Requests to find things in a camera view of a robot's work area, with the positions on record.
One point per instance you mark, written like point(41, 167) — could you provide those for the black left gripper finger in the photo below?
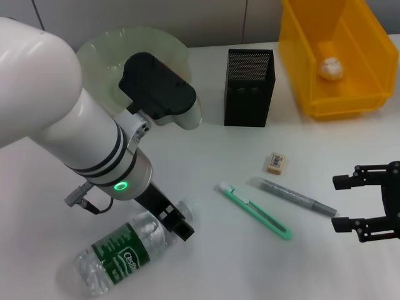
point(184, 231)

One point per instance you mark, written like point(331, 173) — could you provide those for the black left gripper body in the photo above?
point(153, 200)

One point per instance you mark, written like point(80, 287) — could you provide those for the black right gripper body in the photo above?
point(393, 193)

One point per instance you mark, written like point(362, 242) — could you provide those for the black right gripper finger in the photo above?
point(343, 225)
point(343, 182)

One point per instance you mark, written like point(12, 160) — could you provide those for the clear green-label water bottle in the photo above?
point(125, 253)

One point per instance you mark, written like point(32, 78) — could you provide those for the beige barcode eraser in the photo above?
point(276, 162)

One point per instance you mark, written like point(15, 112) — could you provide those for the mint green utility knife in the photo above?
point(256, 212)

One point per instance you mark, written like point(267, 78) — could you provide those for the white paper ball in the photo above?
point(331, 68)

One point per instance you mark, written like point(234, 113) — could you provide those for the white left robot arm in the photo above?
point(47, 93)

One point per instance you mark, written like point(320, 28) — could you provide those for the grey marker pen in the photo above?
point(293, 197)

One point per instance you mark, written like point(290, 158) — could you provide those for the black mesh pen holder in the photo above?
point(247, 103)

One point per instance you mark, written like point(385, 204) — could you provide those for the yellow plastic bin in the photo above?
point(359, 100)

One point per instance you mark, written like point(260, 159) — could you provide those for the pale green wavy glass bowl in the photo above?
point(103, 47)

